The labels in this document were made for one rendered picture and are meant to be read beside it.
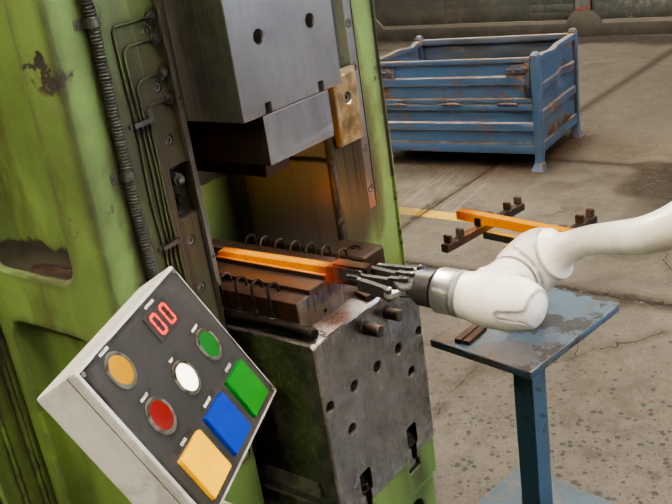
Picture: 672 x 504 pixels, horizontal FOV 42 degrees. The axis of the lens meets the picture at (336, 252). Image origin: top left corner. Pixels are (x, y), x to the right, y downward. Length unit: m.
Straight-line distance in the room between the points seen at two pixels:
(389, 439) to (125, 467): 0.91
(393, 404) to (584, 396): 1.30
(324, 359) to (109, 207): 0.52
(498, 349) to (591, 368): 1.24
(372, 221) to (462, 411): 1.14
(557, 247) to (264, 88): 0.61
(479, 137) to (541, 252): 3.94
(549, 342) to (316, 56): 0.90
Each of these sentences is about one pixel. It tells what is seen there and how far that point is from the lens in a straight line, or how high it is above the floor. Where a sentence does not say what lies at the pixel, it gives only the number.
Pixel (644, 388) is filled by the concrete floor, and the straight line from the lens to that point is 3.23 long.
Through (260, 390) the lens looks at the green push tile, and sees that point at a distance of 1.44.
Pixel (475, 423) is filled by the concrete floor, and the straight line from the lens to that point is 3.05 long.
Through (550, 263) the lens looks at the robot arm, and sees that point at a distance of 1.65.
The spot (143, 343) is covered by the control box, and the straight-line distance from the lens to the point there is 1.29.
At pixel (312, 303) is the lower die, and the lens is 1.78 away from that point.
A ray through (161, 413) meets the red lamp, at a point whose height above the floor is 1.09.
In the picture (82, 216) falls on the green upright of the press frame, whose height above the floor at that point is 1.27.
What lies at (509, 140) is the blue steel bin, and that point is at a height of 0.18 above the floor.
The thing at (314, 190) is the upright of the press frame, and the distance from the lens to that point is 2.07.
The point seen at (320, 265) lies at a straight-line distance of 1.81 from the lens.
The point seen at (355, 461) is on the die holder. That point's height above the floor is 0.60.
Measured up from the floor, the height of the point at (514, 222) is 0.94.
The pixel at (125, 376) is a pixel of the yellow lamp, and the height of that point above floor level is 1.16.
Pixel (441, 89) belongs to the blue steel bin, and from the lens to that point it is 5.59.
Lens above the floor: 1.71
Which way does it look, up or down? 22 degrees down
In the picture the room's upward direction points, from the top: 9 degrees counter-clockwise
